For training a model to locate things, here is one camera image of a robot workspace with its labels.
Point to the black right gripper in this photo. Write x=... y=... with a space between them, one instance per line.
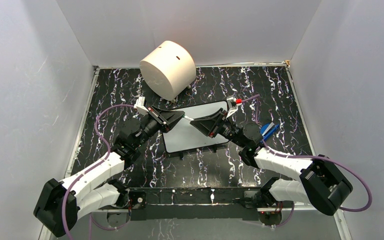
x=210 y=125

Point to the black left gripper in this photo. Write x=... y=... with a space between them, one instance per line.
x=166 y=121

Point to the black framed whiteboard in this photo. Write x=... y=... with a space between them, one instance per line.
x=184 y=136

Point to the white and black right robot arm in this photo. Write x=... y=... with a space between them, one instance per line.
x=311 y=180

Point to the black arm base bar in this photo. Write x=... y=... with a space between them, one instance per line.
x=192 y=202

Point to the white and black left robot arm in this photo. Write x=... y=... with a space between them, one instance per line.
x=62 y=202

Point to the cream cylindrical container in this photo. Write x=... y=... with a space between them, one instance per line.
x=168 y=70

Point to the blue stapler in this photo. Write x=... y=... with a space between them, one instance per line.
x=268 y=129

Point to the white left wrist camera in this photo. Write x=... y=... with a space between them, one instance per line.
x=140 y=106

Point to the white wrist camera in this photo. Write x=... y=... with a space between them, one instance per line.
x=140 y=106
x=232 y=105

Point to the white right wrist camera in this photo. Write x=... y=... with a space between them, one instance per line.
x=232 y=105

